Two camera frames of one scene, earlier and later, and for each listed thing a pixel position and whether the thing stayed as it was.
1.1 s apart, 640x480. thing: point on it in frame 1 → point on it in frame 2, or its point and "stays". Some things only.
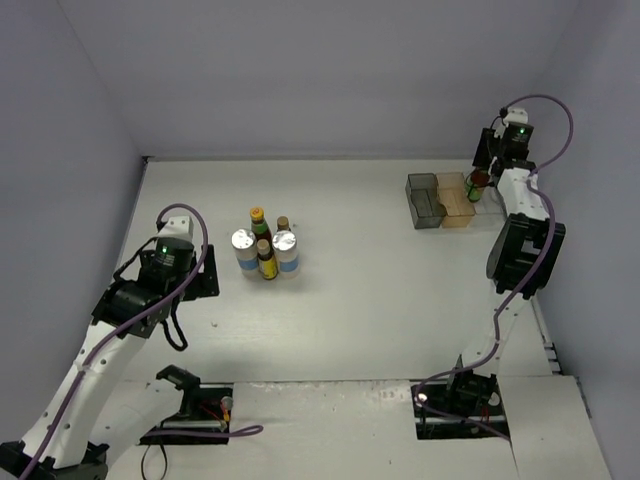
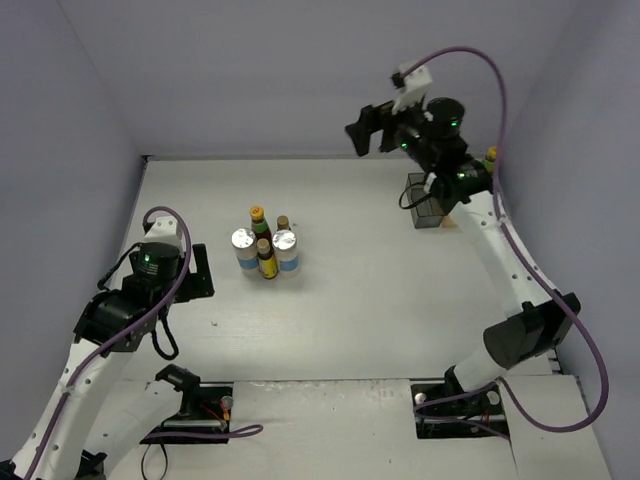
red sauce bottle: (259, 226) stays
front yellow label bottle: (266, 260) stays
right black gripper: (484, 150) → (375, 126)
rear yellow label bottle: (283, 224) stays
